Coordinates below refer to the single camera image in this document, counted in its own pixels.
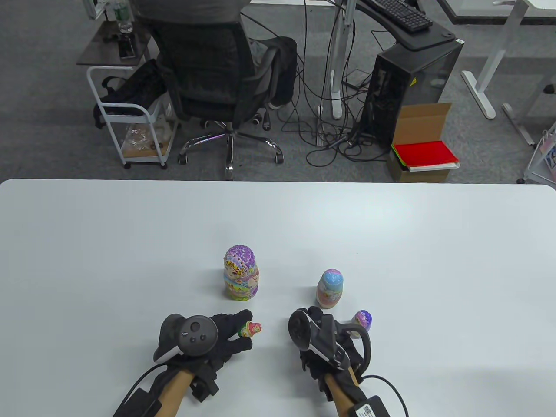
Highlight black smartphone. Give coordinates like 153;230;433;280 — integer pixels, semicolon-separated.
118;35;137;60

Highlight person's left forearm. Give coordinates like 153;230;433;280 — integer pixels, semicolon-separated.
159;371;194;417

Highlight person's right hand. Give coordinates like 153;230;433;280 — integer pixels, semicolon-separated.
298;306;365;379

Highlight person's right forearm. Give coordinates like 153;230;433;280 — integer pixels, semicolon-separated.
324;376;361;417

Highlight white desk leg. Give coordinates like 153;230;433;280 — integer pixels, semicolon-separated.
460;0;536;120
322;0;357;120

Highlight black sensor box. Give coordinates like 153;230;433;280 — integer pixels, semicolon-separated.
347;396;385;417
114;388;162;417

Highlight white rolling cart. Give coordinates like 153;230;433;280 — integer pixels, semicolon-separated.
86;65;179;170

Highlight black computer tower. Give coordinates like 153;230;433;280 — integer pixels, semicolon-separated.
362;38;465;150

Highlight grey desk leg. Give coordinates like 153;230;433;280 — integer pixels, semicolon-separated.
501;65;556;146

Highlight red folder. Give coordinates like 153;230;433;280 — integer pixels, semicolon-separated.
392;140;460;168

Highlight clear plastic bag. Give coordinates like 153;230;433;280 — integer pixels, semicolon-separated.
122;123;162;158

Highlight clear green label water bottle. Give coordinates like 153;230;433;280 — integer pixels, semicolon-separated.
113;0;133;34

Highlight person's left hand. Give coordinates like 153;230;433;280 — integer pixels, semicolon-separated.
169;309;253;374

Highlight blue white floral Russian doll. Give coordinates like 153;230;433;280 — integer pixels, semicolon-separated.
316;269;344;309

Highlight black white tracking controller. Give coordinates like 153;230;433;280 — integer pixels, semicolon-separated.
153;314;218;363
288;308;372;379

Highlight black keyboard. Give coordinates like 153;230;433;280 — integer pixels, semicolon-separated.
360;0;434;33

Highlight black glove cable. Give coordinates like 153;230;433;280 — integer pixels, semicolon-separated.
363;375;410;417
114;364;168;417

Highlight cardboard box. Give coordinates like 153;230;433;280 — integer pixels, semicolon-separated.
387;103;461;183

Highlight black mesh office chair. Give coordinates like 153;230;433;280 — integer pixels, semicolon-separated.
148;20;285;181

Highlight white paper bag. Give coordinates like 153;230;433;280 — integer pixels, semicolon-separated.
517;122;556;188

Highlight dark brown side table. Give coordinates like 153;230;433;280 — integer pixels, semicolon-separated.
77;20;152;68

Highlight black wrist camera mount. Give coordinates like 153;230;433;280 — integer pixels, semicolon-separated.
300;354;331;391
189;367;220;402

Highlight small purple Russian doll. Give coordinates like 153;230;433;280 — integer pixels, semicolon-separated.
351;310;373;338

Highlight black curved desk top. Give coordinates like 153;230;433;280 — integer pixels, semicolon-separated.
354;0;457;52

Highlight black backpack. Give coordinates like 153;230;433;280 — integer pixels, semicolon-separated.
93;59;169;129

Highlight largest multicoloured Russian doll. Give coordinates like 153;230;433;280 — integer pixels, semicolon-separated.
224;245;260;301

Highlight tangle of black cables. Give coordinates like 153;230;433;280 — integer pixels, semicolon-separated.
278;0;391;168

